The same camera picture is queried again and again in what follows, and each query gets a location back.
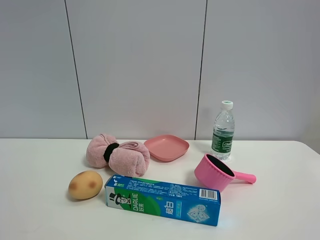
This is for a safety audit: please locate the clear water bottle green label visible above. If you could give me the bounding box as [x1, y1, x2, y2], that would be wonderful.
[211, 100, 235, 162]

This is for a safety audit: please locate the pink square plate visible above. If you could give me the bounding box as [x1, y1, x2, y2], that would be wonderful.
[144, 134, 190, 162]

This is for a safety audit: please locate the pink rolled towel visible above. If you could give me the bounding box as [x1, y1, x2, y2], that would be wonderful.
[86, 133, 151, 177]

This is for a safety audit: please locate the pink toy saucepan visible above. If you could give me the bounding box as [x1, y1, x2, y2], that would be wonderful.
[194, 154, 257, 192]

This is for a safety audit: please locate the Darlie toothpaste box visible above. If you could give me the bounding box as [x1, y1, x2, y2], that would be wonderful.
[104, 174, 221, 227]

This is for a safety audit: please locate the brown potato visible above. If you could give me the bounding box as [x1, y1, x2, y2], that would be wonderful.
[68, 170, 103, 200]

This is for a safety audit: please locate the black hair tie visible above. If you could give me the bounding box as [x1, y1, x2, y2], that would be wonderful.
[103, 143, 120, 161]

